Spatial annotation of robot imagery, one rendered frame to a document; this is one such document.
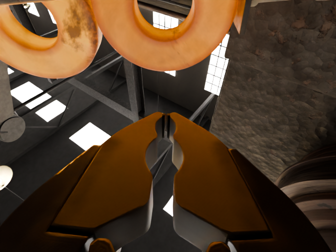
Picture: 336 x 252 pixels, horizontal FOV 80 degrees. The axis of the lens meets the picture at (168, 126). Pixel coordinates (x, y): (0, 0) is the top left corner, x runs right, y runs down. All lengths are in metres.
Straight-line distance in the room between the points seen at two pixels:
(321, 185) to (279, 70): 0.24
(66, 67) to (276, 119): 0.51
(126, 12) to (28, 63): 0.15
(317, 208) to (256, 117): 0.26
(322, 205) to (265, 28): 0.37
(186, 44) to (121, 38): 0.08
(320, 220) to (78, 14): 0.55
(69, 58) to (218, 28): 0.19
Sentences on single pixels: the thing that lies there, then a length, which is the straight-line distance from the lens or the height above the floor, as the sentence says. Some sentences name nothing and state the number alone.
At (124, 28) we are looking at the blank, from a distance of 0.26.
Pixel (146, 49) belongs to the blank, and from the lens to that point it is 0.27.
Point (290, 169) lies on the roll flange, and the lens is 0.60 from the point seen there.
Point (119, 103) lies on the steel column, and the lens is 6.54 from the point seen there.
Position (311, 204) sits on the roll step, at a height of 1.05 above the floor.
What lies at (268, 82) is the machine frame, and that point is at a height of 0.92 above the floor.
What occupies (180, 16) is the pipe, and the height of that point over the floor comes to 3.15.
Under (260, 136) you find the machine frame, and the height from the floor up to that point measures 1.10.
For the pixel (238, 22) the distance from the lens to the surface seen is 0.25.
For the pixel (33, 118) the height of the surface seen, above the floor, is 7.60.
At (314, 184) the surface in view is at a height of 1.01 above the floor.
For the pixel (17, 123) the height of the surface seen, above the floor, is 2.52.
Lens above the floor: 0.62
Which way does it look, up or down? 49 degrees up
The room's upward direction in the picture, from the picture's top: 178 degrees counter-clockwise
